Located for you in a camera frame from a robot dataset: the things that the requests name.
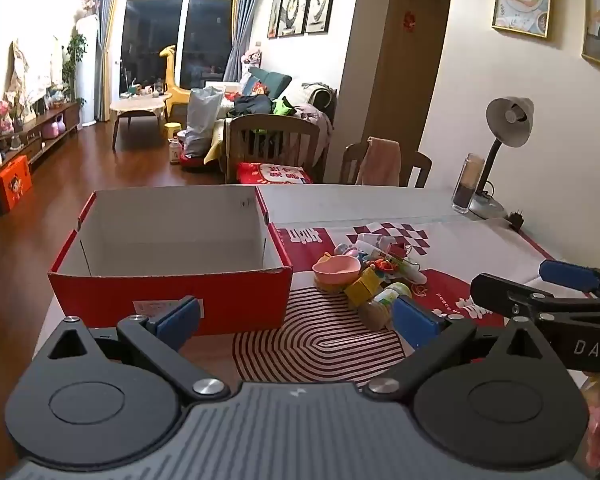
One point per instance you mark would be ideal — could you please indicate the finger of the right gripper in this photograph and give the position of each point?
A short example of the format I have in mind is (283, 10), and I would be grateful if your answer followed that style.
(568, 275)
(510, 299)

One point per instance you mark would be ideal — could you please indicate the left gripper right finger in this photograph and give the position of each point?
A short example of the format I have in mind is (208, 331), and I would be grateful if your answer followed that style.
(474, 397)

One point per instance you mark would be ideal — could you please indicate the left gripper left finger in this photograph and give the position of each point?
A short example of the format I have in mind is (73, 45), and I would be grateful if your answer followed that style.
(100, 398)

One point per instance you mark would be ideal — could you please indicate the white green tube bottle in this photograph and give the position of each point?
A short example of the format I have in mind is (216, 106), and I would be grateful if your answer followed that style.
(408, 270)

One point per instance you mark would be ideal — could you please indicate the red toy figure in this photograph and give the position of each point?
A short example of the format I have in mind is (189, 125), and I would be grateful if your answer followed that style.
(384, 266)

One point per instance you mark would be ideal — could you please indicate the green lid jar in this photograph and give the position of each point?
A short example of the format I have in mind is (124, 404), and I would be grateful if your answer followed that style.
(377, 313)

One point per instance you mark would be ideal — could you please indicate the yellow small box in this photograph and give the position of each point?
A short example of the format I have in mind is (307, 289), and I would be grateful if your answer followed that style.
(364, 288)

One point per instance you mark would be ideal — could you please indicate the pink toy figure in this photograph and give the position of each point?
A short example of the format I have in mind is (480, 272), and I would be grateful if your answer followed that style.
(350, 250)

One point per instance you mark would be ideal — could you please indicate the pink bowl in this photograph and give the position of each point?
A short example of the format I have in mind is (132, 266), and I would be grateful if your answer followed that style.
(337, 270)

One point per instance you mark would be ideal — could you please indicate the person's right hand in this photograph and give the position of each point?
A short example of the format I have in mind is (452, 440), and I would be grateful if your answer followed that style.
(592, 455)

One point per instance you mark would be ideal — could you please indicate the glass toothpick jar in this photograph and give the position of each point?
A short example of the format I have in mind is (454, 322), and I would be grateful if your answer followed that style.
(467, 183)

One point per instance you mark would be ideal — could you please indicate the red cardboard box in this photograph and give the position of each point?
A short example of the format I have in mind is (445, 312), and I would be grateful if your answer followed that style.
(138, 250)

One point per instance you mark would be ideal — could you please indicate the pink towel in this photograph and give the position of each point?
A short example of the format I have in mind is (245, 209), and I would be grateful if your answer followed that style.
(381, 164)

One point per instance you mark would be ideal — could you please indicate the red patterned table mat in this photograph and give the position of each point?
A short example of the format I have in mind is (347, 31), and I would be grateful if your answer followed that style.
(343, 320)

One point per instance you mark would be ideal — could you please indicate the wooden chair with towel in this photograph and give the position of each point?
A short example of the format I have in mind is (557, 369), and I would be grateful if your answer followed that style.
(412, 161)

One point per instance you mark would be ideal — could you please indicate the orange gift box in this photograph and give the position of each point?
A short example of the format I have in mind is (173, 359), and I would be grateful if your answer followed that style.
(15, 181)

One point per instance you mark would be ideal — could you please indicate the wooden tv cabinet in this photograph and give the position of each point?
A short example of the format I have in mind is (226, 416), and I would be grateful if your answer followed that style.
(42, 133)

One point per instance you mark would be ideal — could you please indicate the wooden crib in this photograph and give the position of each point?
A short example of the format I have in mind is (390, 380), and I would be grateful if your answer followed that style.
(272, 139)

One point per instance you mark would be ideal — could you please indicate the round coffee table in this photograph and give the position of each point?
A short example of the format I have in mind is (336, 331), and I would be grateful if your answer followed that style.
(138, 106)

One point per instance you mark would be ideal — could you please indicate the yellow giraffe toy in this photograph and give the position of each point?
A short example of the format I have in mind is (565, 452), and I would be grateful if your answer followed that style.
(178, 95)

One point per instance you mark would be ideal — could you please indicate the white plastic bag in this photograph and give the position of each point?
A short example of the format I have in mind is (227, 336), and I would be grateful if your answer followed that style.
(202, 110)

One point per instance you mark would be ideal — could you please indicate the framed picture trio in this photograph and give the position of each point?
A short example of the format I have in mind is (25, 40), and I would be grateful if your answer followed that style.
(290, 18)

